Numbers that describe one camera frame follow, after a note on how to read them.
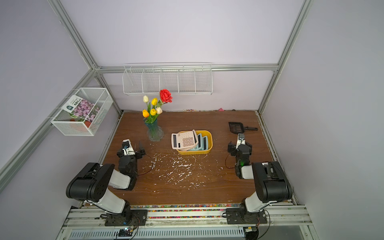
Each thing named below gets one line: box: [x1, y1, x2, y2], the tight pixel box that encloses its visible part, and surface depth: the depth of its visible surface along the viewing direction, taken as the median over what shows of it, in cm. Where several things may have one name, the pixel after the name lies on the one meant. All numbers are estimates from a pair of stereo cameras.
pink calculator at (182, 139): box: [171, 131, 195, 150], surface depth 96 cm
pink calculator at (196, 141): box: [179, 129, 199, 151], surface depth 95 cm
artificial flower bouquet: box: [142, 89, 173, 124], surface depth 82 cm
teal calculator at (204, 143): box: [201, 135, 209, 151], surface depth 101 cm
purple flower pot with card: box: [62, 95, 100, 128], surface depth 75 cm
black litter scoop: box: [228, 122, 258, 134], surface depth 111 cm
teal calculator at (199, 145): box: [189, 133, 203, 151], surface depth 96 cm
